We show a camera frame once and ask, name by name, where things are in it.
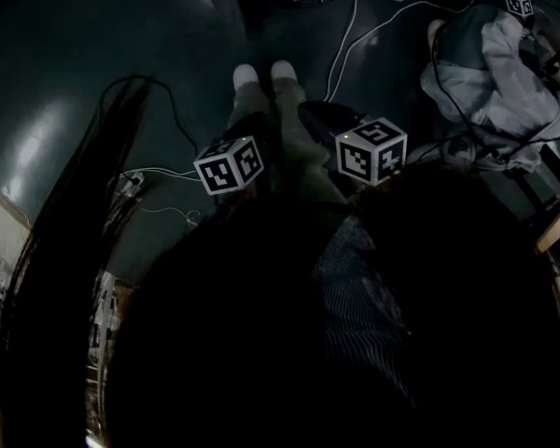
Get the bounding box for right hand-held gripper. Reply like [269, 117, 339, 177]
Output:
[298, 101, 409, 188]

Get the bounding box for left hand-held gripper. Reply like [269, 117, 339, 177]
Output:
[193, 111, 270, 197]

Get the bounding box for person's right trouser leg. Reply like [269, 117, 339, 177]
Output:
[271, 77, 350, 205]

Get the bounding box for person's trouser leg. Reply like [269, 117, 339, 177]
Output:
[221, 81, 275, 142]
[271, 77, 350, 205]

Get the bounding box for person's left trouser leg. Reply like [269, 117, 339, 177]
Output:
[221, 81, 275, 142]

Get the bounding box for person's white right shoe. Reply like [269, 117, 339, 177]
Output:
[270, 60, 299, 87]

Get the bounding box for person's striped shirt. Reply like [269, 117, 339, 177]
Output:
[311, 213, 419, 413]

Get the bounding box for wooden table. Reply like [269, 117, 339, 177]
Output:
[535, 197, 560, 255]

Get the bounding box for white cable with plug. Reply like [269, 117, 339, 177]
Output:
[117, 166, 203, 187]

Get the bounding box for thin white cable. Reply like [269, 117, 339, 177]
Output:
[141, 205, 203, 227]

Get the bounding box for black floor cable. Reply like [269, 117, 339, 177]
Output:
[98, 75, 201, 156]

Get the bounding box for black cable across clothing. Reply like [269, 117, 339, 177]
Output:
[429, 20, 560, 159]

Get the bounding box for long white cable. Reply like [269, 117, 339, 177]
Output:
[323, 0, 483, 104]

